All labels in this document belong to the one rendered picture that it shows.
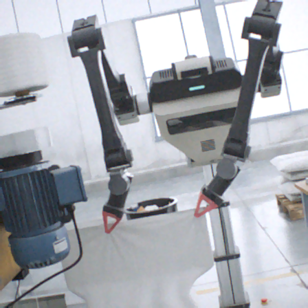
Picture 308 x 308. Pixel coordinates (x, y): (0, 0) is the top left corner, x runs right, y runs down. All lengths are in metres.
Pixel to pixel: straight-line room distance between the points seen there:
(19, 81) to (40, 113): 8.64
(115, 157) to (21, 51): 0.43
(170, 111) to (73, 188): 0.75
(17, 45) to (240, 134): 0.69
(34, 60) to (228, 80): 0.84
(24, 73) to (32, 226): 0.40
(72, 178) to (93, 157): 8.49
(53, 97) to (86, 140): 1.20
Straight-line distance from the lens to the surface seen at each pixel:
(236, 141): 1.33
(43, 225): 1.05
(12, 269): 1.26
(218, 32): 9.09
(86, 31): 1.29
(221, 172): 1.26
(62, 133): 9.67
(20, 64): 1.17
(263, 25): 1.26
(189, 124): 1.74
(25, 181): 1.03
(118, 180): 1.26
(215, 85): 1.74
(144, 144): 9.39
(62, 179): 1.06
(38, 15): 10.07
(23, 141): 1.00
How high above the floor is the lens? 1.39
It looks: 5 degrees down
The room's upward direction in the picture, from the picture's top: 11 degrees counter-clockwise
